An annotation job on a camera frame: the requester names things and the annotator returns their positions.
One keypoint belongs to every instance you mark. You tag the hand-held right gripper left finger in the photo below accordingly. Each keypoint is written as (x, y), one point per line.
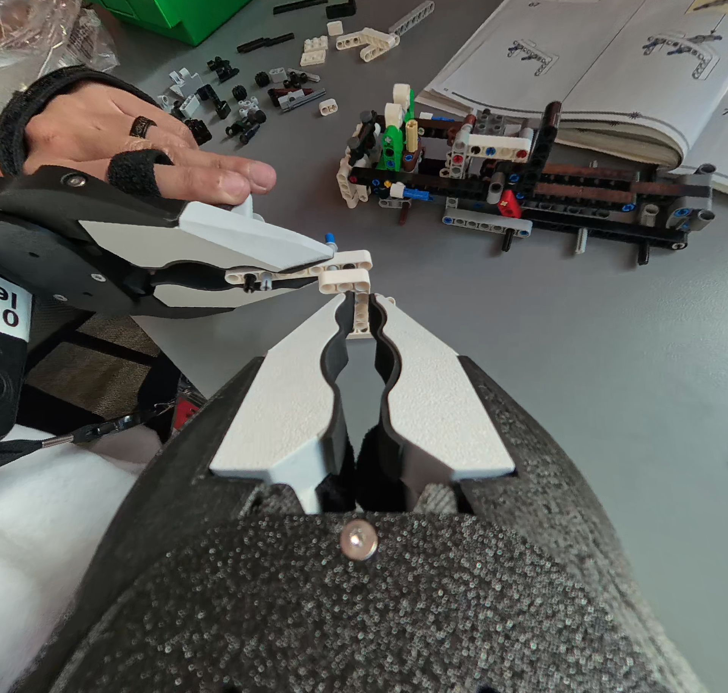
(273, 414)

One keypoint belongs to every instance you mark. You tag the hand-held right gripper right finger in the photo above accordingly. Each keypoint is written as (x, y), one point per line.
(443, 414)

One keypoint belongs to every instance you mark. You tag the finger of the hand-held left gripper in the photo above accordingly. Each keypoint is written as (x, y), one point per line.
(239, 238)
(227, 298)

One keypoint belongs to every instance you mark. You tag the white lego angle beam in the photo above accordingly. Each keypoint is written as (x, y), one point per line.
(344, 281)

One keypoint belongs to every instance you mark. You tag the long white lego beam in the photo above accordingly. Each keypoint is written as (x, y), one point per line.
(352, 261)

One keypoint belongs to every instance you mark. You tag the black lego pin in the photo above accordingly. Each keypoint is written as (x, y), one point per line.
(248, 284)

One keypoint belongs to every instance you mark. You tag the blue lego pin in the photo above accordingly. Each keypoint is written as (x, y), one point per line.
(330, 240)

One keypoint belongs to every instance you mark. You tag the scattered loose lego pieces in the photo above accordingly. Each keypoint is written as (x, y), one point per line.
(364, 39)

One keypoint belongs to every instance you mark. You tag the lego truck chassis model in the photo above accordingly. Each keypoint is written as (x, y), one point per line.
(512, 147)

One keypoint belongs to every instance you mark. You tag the lego instruction booklet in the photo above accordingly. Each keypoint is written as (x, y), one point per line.
(597, 51)

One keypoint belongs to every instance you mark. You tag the person's left hand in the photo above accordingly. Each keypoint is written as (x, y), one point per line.
(85, 130)

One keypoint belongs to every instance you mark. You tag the clear plastic bag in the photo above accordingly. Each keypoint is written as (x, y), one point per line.
(57, 22)

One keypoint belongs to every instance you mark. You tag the person's white shirt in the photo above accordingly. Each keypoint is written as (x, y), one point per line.
(45, 534)

